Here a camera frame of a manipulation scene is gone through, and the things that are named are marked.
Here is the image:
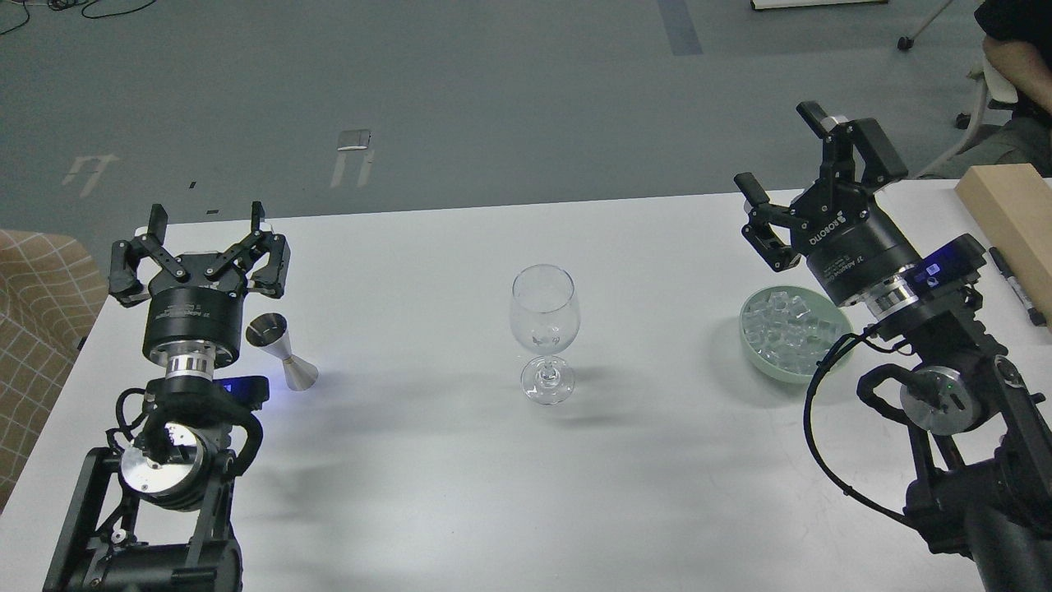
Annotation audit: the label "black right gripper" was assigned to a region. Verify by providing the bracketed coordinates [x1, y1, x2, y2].
[734, 101, 921, 307]

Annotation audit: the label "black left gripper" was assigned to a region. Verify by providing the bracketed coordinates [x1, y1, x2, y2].
[108, 200, 292, 368]

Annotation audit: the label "steel double jigger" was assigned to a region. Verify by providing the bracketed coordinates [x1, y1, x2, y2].
[245, 313, 319, 392]

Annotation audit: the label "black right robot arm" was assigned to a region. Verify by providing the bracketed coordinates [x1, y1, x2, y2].
[734, 101, 1051, 591]

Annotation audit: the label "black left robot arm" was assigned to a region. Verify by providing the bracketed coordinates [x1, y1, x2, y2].
[43, 201, 290, 591]

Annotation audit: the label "green bowl of ice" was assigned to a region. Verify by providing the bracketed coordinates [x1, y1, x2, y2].
[739, 285, 854, 385]

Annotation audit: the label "clear wine glass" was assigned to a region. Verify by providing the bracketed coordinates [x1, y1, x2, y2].
[510, 265, 581, 405]

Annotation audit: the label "beige checkered chair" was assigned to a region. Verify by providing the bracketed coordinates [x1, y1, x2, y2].
[1, 229, 106, 506]

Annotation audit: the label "light wooden block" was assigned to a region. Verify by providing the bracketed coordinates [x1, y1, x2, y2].
[955, 164, 1051, 315]

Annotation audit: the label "white office chair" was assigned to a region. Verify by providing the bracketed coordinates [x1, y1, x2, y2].
[897, 0, 1020, 179]

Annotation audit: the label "seated person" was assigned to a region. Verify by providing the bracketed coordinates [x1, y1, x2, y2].
[927, 1, 1051, 179]

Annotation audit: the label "black marker pen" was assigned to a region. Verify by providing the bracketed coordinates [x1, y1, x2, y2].
[989, 247, 1048, 326]

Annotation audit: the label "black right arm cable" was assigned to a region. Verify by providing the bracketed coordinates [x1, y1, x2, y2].
[803, 331, 921, 531]

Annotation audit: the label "black floor cables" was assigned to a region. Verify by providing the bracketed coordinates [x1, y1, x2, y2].
[0, 0, 157, 35]

